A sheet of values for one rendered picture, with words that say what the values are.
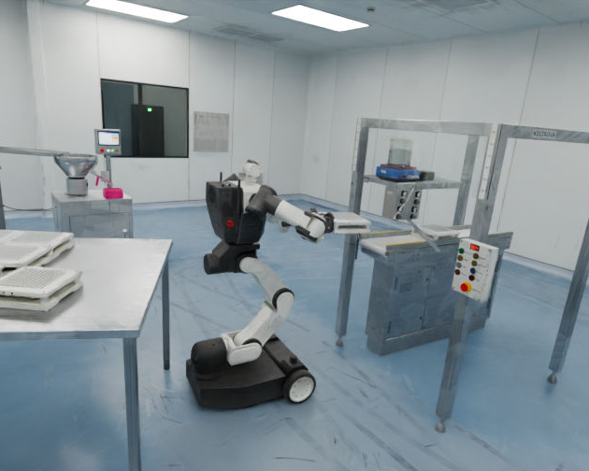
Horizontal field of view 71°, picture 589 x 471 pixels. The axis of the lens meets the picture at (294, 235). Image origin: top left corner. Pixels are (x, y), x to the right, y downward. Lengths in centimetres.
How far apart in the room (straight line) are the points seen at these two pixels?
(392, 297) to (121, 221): 268
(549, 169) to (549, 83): 102
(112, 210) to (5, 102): 302
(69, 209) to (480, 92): 523
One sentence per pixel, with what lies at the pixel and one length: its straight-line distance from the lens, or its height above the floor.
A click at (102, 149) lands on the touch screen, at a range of 456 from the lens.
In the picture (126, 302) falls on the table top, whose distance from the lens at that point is 176.
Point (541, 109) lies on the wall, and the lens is 606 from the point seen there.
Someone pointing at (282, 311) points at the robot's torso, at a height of 51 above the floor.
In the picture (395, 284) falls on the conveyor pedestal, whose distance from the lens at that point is 291.
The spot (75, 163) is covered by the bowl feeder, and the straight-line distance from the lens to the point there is 430.
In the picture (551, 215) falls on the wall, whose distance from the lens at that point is 598.
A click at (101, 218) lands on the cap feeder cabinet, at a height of 59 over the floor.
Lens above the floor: 158
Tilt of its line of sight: 15 degrees down
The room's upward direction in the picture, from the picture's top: 4 degrees clockwise
